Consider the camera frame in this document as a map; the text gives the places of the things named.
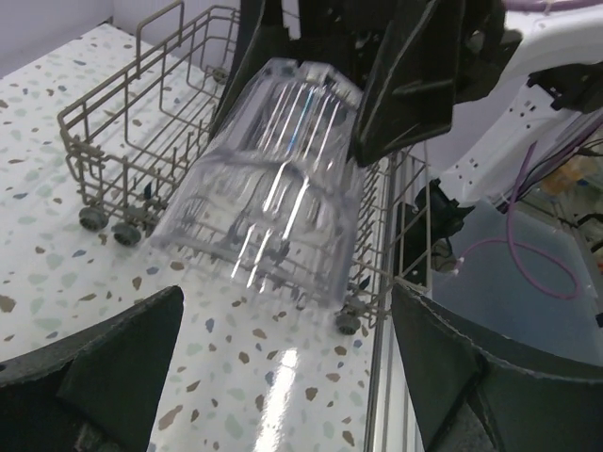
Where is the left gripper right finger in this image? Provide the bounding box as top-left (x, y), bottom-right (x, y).
top-left (391, 283), bottom-right (602, 451)

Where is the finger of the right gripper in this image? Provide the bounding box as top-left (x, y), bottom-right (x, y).
top-left (352, 0), bottom-right (464, 166)
top-left (209, 0), bottom-right (283, 138)

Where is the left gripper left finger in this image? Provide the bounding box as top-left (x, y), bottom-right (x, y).
top-left (1, 286), bottom-right (184, 451)

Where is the clear glass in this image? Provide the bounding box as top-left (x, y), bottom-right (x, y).
top-left (151, 58), bottom-right (365, 308)

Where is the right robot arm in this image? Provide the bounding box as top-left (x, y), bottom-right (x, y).
top-left (210, 1), bottom-right (602, 273)

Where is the grey wire dish rack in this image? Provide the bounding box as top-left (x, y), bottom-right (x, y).
top-left (57, 5), bottom-right (432, 335)

